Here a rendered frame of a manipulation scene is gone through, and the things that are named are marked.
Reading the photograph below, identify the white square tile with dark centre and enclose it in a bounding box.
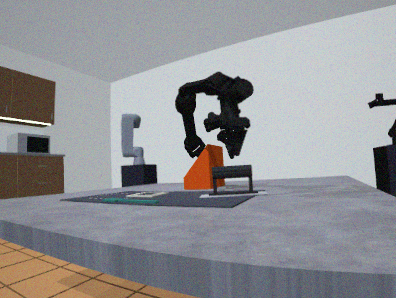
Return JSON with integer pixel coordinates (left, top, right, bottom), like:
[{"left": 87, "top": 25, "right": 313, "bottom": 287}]
[{"left": 127, "top": 192, "right": 169, "bottom": 197}]

